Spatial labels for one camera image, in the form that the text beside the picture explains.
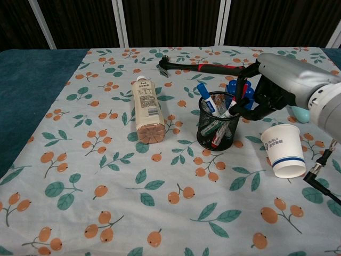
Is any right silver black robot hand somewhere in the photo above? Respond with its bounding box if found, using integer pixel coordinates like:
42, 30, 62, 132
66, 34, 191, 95
228, 52, 341, 121

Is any blue cap whiteboard marker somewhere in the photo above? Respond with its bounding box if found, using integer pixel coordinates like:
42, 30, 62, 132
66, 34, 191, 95
196, 83, 221, 117

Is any red cap whiteboard marker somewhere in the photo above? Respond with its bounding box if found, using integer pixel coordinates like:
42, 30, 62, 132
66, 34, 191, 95
211, 99, 238, 149

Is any black mesh pen holder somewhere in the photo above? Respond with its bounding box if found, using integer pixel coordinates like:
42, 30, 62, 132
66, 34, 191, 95
196, 91, 241, 152

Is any light teal egg-shaped object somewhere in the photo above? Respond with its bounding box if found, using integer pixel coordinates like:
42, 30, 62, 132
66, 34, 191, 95
289, 105, 311, 124

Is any blue plastic toy block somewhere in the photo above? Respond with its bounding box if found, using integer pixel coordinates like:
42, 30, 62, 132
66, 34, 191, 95
225, 79, 258, 110

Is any white paper cup blue stripe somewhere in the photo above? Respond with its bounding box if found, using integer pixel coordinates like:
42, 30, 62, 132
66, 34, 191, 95
260, 124, 307, 179

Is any beige milk tea bottle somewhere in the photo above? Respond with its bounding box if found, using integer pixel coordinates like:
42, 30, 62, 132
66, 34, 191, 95
132, 75, 167, 145

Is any floral fruit pattern tablecloth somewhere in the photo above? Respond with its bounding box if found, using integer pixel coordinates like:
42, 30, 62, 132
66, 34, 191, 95
0, 46, 341, 256

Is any dark teal table cover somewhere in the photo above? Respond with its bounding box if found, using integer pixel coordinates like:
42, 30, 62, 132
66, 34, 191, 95
0, 48, 89, 179

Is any white partition frame bar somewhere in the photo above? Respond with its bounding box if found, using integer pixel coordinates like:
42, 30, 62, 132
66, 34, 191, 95
326, 24, 341, 49
111, 0, 130, 49
218, 0, 232, 46
28, 0, 58, 50

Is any black red handled hammer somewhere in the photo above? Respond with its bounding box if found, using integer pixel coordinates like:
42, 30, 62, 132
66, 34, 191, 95
156, 54, 247, 79

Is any black cable with metal connector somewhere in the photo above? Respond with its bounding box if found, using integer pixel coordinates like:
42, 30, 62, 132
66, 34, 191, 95
303, 138, 341, 206

